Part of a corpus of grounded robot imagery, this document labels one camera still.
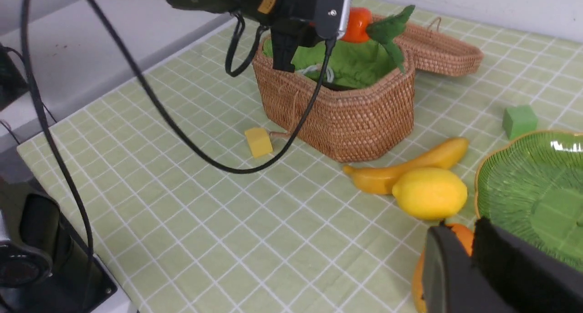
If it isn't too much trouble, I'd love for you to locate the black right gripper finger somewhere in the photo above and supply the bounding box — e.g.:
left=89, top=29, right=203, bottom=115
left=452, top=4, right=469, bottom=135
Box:
left=421, top=218, right=583, bottom=313

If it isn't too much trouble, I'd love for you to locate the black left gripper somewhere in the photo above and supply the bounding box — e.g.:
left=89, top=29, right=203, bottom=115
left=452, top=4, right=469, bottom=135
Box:
left=262, top=0, right=349, bottom=73

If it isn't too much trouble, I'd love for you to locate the orange toy mango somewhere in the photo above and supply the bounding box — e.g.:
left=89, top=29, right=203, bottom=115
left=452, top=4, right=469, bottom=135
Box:
left=411, top=223, right=474, bottom=313

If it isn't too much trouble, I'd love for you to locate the red toy chili pepper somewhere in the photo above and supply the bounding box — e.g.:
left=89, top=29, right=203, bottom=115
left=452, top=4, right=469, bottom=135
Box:
left=341, top=5, right=416, bottom=74

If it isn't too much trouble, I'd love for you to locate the yellow toy lemon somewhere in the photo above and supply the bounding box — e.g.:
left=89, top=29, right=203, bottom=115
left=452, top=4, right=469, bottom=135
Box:
left=392, top=168, right=468, bottom=220

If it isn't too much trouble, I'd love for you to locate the yellow toy banana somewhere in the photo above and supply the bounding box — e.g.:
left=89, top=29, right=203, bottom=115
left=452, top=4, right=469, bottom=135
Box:
left=342, top=137, right=469, bottom=195

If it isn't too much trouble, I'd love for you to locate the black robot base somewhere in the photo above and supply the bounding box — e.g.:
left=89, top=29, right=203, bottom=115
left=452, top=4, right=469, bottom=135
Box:
left=0, top=180, right=117, bottom=313

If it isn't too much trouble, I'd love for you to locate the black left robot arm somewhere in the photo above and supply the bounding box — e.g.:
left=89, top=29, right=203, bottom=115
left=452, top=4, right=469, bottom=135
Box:
left=166, top=0, right=352, bottom=77

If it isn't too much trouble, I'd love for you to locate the green glass leaf plate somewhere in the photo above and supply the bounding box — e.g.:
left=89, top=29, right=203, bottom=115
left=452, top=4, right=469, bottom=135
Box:
left=474, top=130, right=583, bottom=271

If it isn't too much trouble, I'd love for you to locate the yellow foam block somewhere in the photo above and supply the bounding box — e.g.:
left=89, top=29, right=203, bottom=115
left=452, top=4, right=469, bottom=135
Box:
left=244, top=128, right=273, bottom=159

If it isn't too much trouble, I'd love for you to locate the woven rattan basket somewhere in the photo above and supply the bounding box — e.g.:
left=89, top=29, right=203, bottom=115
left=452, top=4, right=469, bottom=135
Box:
left=252, top=8, right=416, bottom=163

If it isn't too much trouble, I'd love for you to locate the woven rattan basket lid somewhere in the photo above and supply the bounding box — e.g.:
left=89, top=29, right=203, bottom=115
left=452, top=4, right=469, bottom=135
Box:
left=366, top=15, right=484, bottom=77

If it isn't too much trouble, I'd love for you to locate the green foam cube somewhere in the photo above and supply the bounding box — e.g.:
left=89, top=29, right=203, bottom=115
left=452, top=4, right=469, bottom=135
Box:
left=502, top=105, right=538, bottom=140

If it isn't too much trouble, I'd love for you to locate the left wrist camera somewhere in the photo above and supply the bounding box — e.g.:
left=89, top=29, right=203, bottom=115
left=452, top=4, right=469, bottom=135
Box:
left=313, top=0, right=352, bottom=40

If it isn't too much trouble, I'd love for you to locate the black left camera cable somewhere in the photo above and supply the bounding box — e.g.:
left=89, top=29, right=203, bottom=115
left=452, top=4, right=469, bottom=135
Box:
left=18, top=0, right=338, bottom=277

